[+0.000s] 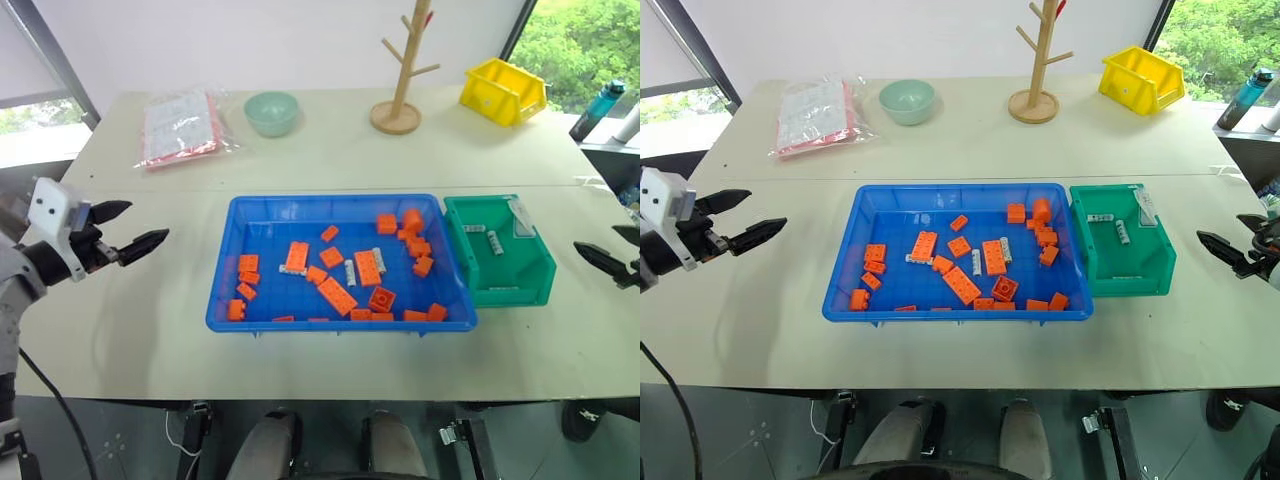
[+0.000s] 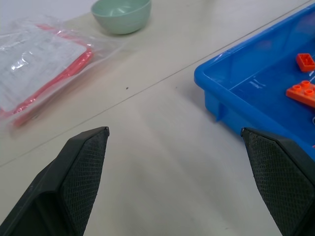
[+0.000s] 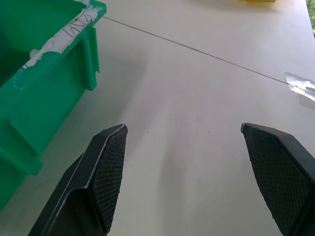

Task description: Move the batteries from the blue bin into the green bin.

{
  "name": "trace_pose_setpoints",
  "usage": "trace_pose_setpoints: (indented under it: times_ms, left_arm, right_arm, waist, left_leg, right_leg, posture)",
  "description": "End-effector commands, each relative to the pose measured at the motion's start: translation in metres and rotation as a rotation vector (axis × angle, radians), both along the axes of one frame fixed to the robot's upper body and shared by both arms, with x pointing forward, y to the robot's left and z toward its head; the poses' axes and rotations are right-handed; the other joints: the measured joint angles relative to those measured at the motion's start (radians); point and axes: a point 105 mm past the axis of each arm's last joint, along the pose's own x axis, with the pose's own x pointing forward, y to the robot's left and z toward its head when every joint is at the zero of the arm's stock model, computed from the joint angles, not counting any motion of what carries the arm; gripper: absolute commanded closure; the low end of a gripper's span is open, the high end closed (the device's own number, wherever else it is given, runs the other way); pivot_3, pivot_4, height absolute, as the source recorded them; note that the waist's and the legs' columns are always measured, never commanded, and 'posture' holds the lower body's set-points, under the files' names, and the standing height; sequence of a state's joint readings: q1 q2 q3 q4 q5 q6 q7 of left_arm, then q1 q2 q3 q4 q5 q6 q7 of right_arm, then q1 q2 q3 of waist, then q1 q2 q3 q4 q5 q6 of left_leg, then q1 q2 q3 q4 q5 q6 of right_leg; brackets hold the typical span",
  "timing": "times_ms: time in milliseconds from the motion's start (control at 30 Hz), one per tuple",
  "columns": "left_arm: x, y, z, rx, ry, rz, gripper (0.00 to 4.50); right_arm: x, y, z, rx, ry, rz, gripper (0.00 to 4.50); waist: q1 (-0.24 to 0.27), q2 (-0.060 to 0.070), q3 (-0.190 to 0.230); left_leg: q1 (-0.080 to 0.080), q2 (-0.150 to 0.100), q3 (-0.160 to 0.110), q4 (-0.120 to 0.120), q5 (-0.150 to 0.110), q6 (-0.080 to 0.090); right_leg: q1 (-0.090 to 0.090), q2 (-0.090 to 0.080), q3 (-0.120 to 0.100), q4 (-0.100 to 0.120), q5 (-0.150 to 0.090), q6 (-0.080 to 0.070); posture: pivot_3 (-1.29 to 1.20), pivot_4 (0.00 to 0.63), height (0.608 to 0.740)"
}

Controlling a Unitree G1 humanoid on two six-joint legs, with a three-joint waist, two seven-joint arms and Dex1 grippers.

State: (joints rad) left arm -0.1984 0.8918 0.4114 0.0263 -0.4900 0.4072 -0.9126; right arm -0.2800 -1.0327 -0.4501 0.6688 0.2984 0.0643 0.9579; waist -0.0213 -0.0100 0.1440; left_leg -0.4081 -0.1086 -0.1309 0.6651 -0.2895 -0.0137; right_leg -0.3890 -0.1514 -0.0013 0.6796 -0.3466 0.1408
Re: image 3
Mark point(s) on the torn white paper label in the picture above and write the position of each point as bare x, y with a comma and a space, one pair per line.
61, 39

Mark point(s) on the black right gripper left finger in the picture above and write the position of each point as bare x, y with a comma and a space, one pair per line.
98, 186

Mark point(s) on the clear tape strip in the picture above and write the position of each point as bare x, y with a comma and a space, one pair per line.
301, 86

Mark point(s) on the yellow object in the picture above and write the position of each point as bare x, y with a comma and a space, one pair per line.
258, 0

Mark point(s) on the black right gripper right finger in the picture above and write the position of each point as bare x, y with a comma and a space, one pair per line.
280, 177

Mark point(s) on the green plastic bin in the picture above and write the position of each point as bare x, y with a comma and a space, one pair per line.
32, 81

